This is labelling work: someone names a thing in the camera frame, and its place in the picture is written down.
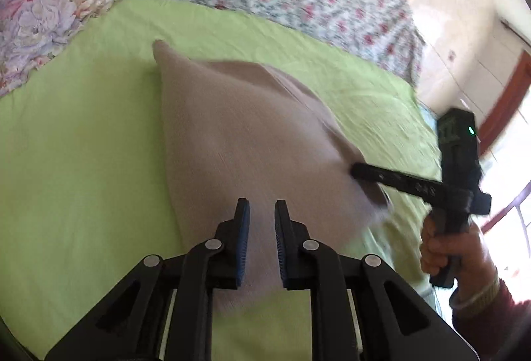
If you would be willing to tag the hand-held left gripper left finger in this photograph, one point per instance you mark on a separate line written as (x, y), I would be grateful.
(242, 245)

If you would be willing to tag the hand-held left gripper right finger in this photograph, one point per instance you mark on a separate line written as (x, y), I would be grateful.
(282, 245)

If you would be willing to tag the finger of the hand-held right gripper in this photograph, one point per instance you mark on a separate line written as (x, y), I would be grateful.
(398, 179)

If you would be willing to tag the beige knitted sweater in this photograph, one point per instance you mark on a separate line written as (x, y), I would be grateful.
(249, 137)

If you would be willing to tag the person's right forearm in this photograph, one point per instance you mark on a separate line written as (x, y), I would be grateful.
(498, 323)

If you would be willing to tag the person's right hand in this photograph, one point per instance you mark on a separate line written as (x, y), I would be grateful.
(477, 253)

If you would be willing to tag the light blue patterned bedding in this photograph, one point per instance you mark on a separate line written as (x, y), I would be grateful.
(427, 114)

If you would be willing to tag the brown window railing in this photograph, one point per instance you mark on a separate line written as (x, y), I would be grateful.
(514, 203)

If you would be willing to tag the light green bed sheet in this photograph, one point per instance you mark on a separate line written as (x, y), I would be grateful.
(83, 178)

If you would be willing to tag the purple floral pillow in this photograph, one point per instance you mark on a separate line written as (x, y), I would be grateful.
(41, 21)

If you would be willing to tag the brown wooden door frame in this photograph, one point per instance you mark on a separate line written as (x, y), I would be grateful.
(510, 95)

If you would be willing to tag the white wall outlet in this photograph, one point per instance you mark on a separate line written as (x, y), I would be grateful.
(452, 54)

